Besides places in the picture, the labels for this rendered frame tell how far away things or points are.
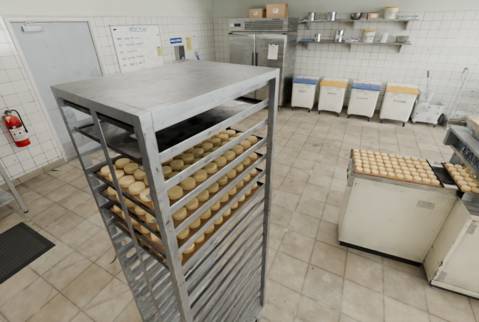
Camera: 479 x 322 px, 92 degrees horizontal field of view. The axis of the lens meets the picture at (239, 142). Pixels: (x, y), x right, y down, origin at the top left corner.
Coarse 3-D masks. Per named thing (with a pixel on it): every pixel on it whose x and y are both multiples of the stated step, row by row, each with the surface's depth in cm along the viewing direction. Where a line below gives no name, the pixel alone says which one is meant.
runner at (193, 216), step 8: (248, 168) 101; (240, 176) 97; (232, 184) 93; (224, 192) 89; (208, 200) 83; (216, 200) 86; (200, 208) 80; (192, 216) 77; (184, 224) 75; (176, 232) 72; (160, 240) 71
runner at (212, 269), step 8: (256, 216) 128; (248, 224) 122; (240, 232) 118; (240, 240) 114; (232, 248) 109; (224, 256) 104; (216, 264) 100; (208, 272) 99; (200, 280) 96; (192, 288) 94; (192, 296) 91
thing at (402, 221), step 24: (360, 192) 195; (384, 192) 187; (408, 192) 180; (432, 192) 174; (360, 216) 205; (384, 216) 196; (408, 216) 189; (432, 216) 182; (360, 240) 216; (384, 240) 207; (408, 240) 198; (432, 240) 191
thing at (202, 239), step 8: (256, 184) 120; (248, 192) 115; (240, 200) 111; (232, 208) 107; (224, 216) 103; (120, 224) 100; (216, 224) 99; (208, 232) 95; (200, 240) 91; (152, 248) 89; (192, 248) 87; (160, 256) 86; (184, 256) 86
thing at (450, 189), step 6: (354, 174) 191; (360, 174) 189; (378, 180) 186; (384, 180) 184; (390, 180) 182; (396, 180) 181; (408, 186) 179; (414, 186) 178; (420, 186) 176; (426, 186) 174; (432, 186) 173; (450, 186) 169; (456, 186) 169; (444, 192) 172; (450, 192) 170; (456, 192) 169; (462, 192) 167
